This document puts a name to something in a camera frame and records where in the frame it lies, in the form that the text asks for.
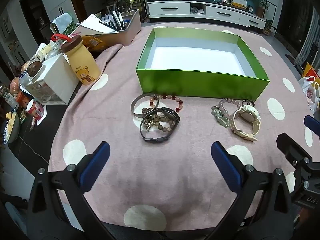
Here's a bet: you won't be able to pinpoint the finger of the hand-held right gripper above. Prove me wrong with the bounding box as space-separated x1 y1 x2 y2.
304 115 320 138
276 133 320 173

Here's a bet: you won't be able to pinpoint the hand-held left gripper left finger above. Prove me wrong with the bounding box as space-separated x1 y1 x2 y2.
26 141 111 240

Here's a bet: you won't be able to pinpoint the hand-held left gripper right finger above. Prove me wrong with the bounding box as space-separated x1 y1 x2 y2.
211 141 298 240

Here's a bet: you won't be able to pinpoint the green jade bracelet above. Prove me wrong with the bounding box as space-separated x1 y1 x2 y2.
211 106 231 128

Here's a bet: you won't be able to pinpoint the cream white wrist watch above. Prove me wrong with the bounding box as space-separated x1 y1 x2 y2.
230 104 261 142

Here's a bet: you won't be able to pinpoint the pink bead bracelet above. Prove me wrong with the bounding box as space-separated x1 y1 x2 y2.
219 98 238 115

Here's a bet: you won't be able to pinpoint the silver metal bangle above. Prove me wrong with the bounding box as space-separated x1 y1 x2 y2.
131 94 160 117

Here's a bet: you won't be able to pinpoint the black band watch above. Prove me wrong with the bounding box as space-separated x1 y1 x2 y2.
140 107 181 143

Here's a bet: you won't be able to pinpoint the brown bead charm bracelet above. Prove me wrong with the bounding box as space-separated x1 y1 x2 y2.
141 107 175 133

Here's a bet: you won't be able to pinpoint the red orange bead bracelet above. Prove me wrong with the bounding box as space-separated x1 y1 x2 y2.
149 94 184 113

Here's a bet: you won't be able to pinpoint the green cardboard box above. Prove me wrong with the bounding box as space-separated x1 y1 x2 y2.
136 27 270 100

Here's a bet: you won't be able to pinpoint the white plastic bag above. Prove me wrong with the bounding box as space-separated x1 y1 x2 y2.
299 76 320 114

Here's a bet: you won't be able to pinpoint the pink polka dot tablecloth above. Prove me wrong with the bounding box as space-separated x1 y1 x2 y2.
49 23 313 232

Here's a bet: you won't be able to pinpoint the yellow red paper bag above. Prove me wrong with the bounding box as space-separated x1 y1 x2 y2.
302 62 320 78

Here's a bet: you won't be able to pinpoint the red white snack cup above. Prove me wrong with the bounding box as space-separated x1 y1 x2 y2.
26 99 45 120

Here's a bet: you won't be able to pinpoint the grey striped curtain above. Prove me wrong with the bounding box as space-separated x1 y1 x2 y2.
297 7 320 65

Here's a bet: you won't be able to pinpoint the white plastic crate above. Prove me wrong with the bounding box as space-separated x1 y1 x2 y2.
20 54 80 105

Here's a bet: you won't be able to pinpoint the bowl of food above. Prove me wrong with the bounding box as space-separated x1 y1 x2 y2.
0 111 20 144

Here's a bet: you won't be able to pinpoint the yellow bear bottle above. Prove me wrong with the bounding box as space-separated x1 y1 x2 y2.
51 34 101 86

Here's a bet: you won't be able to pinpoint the small potted plant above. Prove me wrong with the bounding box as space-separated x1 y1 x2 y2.
262 19 277 36

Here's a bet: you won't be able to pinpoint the brown round fruit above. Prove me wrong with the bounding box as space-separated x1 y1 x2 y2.
27 60 43 77

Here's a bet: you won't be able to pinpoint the yellow snack bag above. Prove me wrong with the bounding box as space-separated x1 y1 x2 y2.
82 35 110 52

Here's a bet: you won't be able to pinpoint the tall potted plant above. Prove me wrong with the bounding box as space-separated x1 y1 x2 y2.
257 0 270 18

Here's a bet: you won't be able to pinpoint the white paper sheets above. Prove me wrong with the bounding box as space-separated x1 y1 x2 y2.
75 14 120 34

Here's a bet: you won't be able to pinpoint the pink organizer bin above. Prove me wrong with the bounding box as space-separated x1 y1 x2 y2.
94 9 142 46

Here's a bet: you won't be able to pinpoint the green white tissue pack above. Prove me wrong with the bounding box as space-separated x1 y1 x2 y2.
49 12 75 34

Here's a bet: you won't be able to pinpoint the white tv cabinet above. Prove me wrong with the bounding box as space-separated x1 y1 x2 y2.
147 0 267 30

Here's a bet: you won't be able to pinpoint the bunch of pens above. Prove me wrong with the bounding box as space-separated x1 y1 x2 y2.
105 2 128 30

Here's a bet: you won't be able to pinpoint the fenced floor plants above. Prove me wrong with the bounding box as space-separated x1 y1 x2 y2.
117 0 144 10

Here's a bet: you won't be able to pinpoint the yellow hand-shaped back scratcher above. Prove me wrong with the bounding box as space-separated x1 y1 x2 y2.
128 0 139 14

